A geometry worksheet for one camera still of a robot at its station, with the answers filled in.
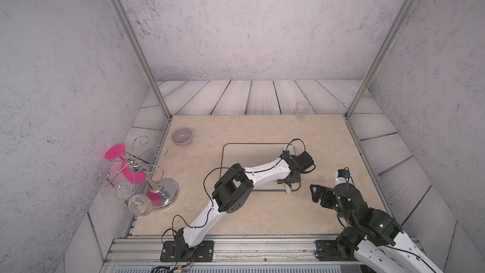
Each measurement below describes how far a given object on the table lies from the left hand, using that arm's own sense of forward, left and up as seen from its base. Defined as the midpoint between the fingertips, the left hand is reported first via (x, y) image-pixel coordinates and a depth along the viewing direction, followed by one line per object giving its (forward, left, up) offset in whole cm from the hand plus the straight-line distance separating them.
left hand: (295, 181), depth 91 cm
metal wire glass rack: (-4, +61, 0) cm, 61 cm away
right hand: (-10, -6, +12) cm, 17 cm away
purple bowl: (+28, +59, +1) cm, 65 cm away
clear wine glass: (-14, +64, +11) cm, 66 cm away
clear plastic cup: (+47, -12, +3) cm, 48 cm away
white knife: (-4, +4, -1) cm, 5 cm away
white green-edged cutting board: (+16, +19, -1) cm, 25 cm away
